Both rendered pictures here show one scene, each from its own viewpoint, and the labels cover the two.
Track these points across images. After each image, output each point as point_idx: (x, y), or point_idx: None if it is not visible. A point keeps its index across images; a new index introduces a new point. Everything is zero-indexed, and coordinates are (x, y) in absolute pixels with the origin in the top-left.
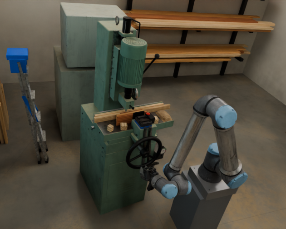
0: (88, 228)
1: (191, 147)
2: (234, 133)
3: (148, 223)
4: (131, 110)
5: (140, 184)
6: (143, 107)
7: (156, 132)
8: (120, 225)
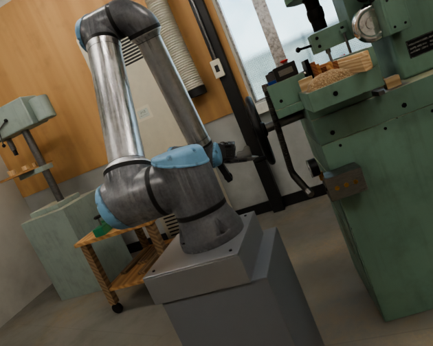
0: (332, 258)
1: (169, 106)
2: (91, 71)
3: (319, 325)
4: (338, 62)
5: (357, 255)
6: (344, 58)
7: (315, 120)
8: (327, 290)
